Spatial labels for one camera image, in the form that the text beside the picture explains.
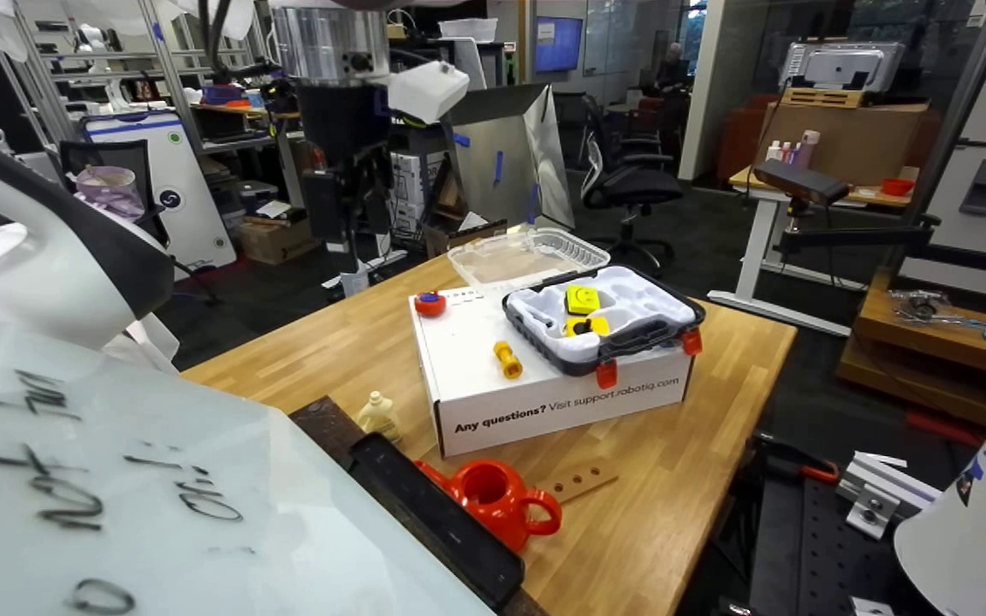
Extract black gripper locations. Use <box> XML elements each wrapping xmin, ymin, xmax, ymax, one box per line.
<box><xmin>294</xmin><ymin>83</ymin><xmax>396</xmax><ymax>231</ymax></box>

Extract small white bottle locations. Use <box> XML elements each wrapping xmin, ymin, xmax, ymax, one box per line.
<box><xmin>354</xmin><ymin>386</ymin><xmax>402</xmax><ymax>439</ymax></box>

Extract white printed carton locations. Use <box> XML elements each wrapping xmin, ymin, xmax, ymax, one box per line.
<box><xmin>386</xmin><ymin>148</ymin><xmax>454</xmax><ymax>237</ymax></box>

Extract small brown cardboard box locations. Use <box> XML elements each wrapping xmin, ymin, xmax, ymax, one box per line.
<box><xmin>234</xmin><ymin>211</ymin><xmax>318</xmax><ymax>270</ymax></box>

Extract red and blue cap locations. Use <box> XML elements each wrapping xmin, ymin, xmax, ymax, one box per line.
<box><xmin>412</xmin><ymin>288</ymin><xmax>454</xmax><ymax>321</ymax></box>

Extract grey panel with blue tape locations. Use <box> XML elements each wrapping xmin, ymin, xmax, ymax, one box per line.
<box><xmin>444</xmin><ymin>83</ymin><xmax>580</xmax><ymax>228</ymax></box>

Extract white machine with blue logo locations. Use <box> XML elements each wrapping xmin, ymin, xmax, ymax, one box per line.
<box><xmin>79</xmin><ymin>106</ymin><xmax>240</xmax><ymax>274</ymax></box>

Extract yellow cylinder toy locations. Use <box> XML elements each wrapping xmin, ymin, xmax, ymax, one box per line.
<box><xmin>489</xmin><ymin>337</ymin><xmax>529</xmax><ymax>382</ymax></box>

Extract white Lean Robotics cardboard box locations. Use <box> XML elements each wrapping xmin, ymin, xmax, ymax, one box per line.
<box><xmin>404</xmin><ymin>270</ymin><xmax>694</xmax><ymax>463</ymax></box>

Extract yellow smiley cube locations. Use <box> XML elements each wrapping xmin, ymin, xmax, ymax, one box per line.
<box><xmin>561</xmin><ymin>283</ymin><xmax>603</xmax><ymax>319</ymax></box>

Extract blue lit monitor screen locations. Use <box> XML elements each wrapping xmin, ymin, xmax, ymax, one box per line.
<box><xmin>532</xmin><ymin>15</ymin><xmax>587</xmax><ymax>77</ymax></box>

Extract purple cloth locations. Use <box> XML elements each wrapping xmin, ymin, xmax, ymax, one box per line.
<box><xmin>74</xmin><ymin>165</ymin><xmax>147</xmax><ymax>221</ymax></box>

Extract black office chair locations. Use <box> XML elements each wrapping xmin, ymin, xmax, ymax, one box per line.
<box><xmin>580</xmin><ymin>106</ymin><xmax>686</xmax><ymax>277</ymax></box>

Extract yellow cup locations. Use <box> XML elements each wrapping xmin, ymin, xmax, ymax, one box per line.
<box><xmin>564</xmin><ymin>313</ymin><xmax>614</xmax><ymax>341</ymax></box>

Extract black chair under purple cloth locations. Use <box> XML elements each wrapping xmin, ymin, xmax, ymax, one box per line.
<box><xmin>56</xmin><ymin>133</ymin><xmax>165</xmax><ymax>248</ymax></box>

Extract white curved machine housing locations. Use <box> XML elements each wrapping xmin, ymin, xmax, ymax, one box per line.
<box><xmin>0</xmin><ymin>115</ymin><xmax>183</xmax><ymax>373</ymax></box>

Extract red watering can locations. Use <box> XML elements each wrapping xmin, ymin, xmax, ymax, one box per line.
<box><xmin>419</xmin><ymin>454</ymin><xmax>569</xmax><ymax>556</ymax></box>

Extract glass whiteboard with writing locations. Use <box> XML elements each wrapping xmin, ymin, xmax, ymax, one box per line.
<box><xmin>0</xmin><ymin>300</ymin><xmax>497</xmax><ymax>616</ymax></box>

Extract wooden block with holes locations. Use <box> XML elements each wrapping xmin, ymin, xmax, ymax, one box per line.
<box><xmin>544</xmin><ymin>458</ymin><xmax>625</xmax><ymax>506</ymax></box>

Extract white legged wooden desk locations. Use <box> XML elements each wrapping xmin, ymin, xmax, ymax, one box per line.
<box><xmin>705</xmin><ymin>157</ymin><xmax>942</xmax><ymax>337</ymax></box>

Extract black flat device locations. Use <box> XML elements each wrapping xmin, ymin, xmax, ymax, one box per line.
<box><xmin>751</xmin><ymin>159</ymin><xmax>856</xmax><ymax>211</ymax></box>

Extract white printer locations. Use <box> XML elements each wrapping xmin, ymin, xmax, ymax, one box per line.
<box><xmin>778</xmin><ymin>39</ymin><xmax>907</xmax><ymax>94</ymax></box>

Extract large brown cardboard box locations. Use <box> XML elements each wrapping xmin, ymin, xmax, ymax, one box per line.
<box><xmin>753</xmin><ymin>99</ymin><xmax>935</xmax><ymax>191</ymax></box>

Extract grey metal parts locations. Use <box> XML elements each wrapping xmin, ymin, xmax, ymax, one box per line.
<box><xmin>891</xmin><ymin>288</ymin><xmax>953</xmax><ymax>329</ymax></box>

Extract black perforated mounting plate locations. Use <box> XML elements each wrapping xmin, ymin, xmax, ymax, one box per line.
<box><xmin>676</xmin><ymin>432</ymin><xmax>932</xmax><ymax>616</ymax></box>

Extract wooden shelf unit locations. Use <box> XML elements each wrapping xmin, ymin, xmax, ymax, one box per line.
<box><xmin>832</xmin><ymin>267</ymin><xmax>986</xmax><ymax>432</ymax></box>

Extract black tripod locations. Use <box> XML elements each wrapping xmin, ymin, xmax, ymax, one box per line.
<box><xmin>915</xmin><ymin>0</ymin><xmax>986</xmax><ymax>312</ymax></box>

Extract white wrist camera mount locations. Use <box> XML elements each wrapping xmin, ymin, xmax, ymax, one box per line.
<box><xmin>386</xmin><ymin>62</ymin><xmax>472</xmax><ymax>127</ymax></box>

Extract orange handled tool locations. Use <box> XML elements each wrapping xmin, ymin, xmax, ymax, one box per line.
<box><xmin>759</xmin><ymin>439</ymin><xmax>850</xmax><ymax>490</ymax></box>

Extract silver aluminium bracket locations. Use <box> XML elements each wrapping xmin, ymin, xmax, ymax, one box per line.
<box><xmin>832</xmin><ymin>448</ymin><xmax>944</xmax><ymax>542</ymax></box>

